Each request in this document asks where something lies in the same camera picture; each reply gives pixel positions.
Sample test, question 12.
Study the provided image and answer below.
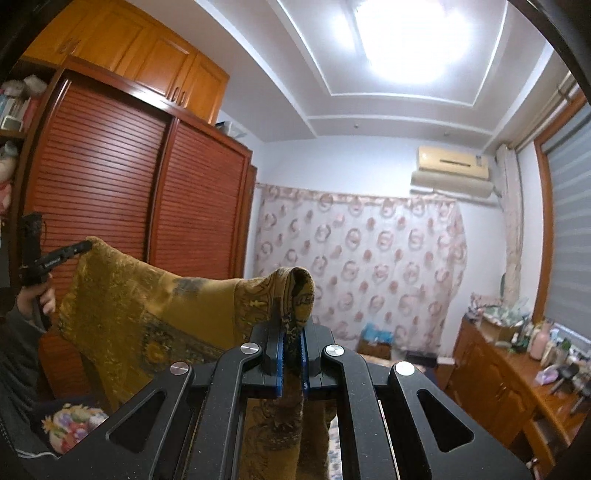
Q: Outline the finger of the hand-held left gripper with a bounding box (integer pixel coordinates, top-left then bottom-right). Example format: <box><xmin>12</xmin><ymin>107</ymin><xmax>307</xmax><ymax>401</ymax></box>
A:
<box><xmin>62</xmin><ymin>239</ymin><xmax>95</xmax><ymax>259</ymax></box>

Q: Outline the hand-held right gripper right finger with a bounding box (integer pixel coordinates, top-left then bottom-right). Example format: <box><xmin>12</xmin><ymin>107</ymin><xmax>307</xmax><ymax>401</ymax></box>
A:
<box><xmin>300</xmin><ymin>318</ymin><xmax>532</xmax><ymax>480</ymax></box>

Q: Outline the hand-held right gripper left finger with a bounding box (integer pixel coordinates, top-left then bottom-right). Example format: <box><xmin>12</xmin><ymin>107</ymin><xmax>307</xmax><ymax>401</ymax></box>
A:
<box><xmin>48</xmin><ymin>300</ymin><xmax>284</xmax><ymax>480</ymax></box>

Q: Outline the brown patterned shirt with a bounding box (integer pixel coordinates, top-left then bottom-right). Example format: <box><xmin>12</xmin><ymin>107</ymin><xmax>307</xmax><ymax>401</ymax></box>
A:
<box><xmin>58</xmin><ymin>236</ymin><xmax>340</xmax><ymax>480</ymax></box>

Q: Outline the person's left forearm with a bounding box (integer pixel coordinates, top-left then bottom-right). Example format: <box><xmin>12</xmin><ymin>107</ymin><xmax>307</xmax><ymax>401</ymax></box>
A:
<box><xmin>0</xmin><ymin>300</ymin><xmax>61</xmax><ymax>457</ymax></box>

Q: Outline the person's left hand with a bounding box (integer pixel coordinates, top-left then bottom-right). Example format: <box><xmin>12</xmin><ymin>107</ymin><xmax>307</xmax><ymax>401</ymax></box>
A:
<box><xmin>17</xmin><ymin>285</ymin><xmax>57</xmax><ymax>325</ymax></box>

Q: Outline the wooden louvered wardrobe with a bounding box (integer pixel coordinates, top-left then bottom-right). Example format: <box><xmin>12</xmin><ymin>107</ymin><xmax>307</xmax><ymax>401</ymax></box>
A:
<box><xmin>9</xmin><ymin>67</ymin><xmax>259</xmax><ymax>402</ymax></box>

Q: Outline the circle patterned sheer curtain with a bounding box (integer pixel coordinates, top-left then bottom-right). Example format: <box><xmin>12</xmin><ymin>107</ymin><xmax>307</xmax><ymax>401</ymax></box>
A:
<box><xmin>253</xmin><ymin>182</ymin><xmax>468</xmax><ymax>356</ymax></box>

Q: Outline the wooden bookshelf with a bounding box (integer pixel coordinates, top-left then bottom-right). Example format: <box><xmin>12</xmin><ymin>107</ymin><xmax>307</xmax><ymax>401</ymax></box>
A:
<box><xmin>0</xmin><ymin>60</ymin><xmax>51</xmax><ymax>222</ymax></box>

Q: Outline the person's dark floral clothing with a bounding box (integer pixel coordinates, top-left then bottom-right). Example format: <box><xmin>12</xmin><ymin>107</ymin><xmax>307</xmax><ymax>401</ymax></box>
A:
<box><xmin>0</xmin><ymin>399</ymin><xmax>112</xmax><ymax>480</ymax></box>

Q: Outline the wooden cabinet desk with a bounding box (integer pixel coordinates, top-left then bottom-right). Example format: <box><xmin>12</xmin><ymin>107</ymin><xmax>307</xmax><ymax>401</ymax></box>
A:
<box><xmin>445</xmin><ymin>316</ymin><xmax>591</xmax><ymax>472</ymax></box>

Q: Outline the stack of papers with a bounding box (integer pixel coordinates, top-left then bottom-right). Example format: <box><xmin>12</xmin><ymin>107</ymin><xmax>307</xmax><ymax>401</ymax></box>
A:
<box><xmin>466</xmin><ymin>293</ymin><xmax>505</xmax><ymax>320</ymax></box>

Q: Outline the open cardboard box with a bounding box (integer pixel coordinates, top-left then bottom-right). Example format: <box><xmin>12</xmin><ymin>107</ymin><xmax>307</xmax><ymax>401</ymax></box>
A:
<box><xmin>480</xmin><ymin>314</ymin><xmax>523</xmax><ymax>343</ymax></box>

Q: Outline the wooden overhead cabinet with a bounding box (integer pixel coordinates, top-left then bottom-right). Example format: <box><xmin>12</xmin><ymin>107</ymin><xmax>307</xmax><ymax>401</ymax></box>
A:
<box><xmin>21</xmin><ymin>0</ymin><xmax>230</xmax><ymax>125</ymax></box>

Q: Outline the pink thermos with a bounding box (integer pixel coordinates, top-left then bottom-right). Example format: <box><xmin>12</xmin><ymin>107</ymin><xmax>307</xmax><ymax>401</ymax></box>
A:
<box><xmin>530</xmin><ymin>320</ymin><xmax>553</xmax><ymax>361</ymax></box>

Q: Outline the beige lace window curtain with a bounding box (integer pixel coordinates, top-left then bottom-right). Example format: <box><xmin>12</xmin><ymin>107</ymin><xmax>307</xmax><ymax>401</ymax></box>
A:
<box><xmin>496</xmin><ymin>143</ymin><xmax>525</xmax><ymax>305</ymax></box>

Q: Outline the grey striped window blind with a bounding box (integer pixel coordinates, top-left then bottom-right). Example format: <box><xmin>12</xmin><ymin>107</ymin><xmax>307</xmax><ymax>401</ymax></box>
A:
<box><xmin>540</xmin><ymin>104</ymin><xmax>591</xmax><ymax>344</ymax></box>

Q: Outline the bright ceiling lamp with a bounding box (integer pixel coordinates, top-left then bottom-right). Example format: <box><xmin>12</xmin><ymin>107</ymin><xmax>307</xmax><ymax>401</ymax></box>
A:
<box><xmin>346</xmin><ymin>0</ymin><xmax>476</xmax><ymax>86</ymax></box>

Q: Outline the beige wall air conditioner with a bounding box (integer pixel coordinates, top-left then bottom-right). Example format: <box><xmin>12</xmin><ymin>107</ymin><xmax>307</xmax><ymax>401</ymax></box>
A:
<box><xmin>417</xmin><ymin>146</ymin><xmax>491</xmax><ymax>182</ymax></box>

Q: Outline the wooden window frame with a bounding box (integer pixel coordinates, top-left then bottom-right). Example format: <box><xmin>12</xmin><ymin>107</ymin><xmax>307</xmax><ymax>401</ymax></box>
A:
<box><xmin>533</xmin><ymin>99</ymin><xmax>591</xmax><ymax>324</ymax></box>

